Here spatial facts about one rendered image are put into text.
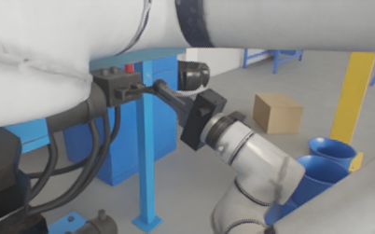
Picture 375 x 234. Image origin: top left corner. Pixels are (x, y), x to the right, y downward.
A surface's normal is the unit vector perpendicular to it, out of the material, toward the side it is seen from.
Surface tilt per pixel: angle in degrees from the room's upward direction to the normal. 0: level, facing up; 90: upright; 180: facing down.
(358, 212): 59
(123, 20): 109
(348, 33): 134
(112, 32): 118
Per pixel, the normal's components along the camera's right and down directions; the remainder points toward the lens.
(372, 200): -0.44, -0.22
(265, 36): -0.28, 0.89
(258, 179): -0.50, 0.07
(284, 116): 0.11, 0.38
